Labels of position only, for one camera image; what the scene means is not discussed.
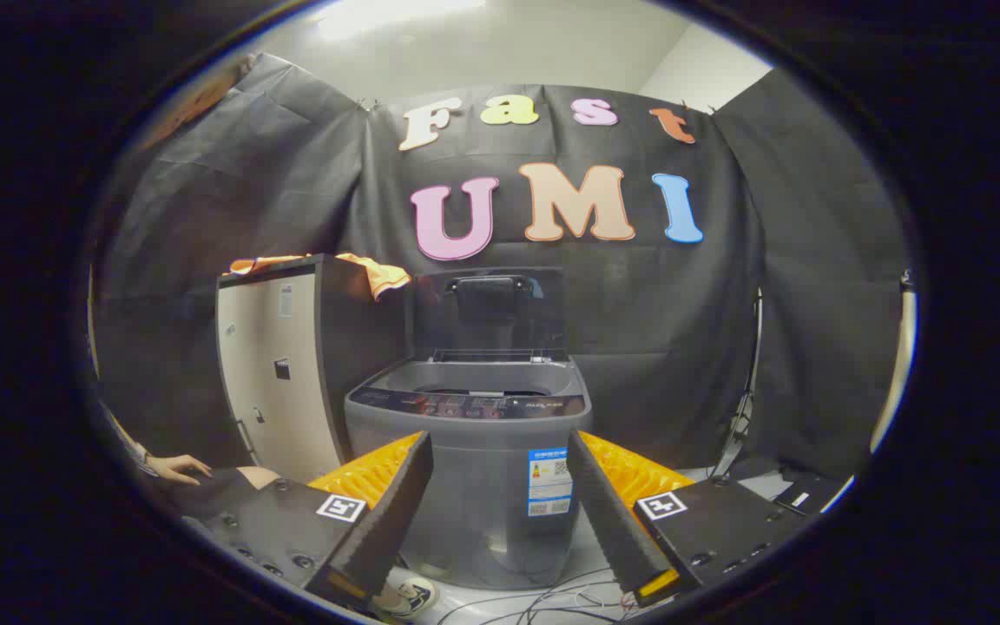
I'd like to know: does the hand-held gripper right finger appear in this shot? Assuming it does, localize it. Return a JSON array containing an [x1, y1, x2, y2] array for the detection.
[[564, 429, 806, 609]]

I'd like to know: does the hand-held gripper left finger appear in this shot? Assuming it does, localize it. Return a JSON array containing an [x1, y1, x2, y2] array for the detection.
[[196, 431, 434, 610]]

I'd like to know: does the grey washing machine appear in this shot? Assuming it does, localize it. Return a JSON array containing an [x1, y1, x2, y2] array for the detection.
[[344, 351, 595, 591]]

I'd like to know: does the orange garment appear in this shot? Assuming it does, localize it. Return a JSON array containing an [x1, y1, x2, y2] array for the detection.
[[229, 252, 412, 302]]

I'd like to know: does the white sneaker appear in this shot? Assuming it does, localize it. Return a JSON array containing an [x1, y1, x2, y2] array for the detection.
[[374, 576, 438, 619]]

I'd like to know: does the beige door dark cabinet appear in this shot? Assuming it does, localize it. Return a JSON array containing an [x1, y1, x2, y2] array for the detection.
[[215, 253, 410, 485]]

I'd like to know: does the black light stand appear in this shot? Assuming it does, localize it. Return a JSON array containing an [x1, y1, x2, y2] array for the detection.
[[713, 286, 766, 483]]

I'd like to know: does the black floor box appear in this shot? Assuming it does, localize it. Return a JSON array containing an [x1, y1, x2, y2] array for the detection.
[[769, 473, 848, 518]]

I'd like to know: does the black backdrop cloth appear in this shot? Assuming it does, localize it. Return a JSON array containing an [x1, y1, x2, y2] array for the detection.
[[96, 52, 905, 480]]

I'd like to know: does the bundle of floor cables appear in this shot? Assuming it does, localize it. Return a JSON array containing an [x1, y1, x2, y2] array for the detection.
[[435, 566, 650, 625]]

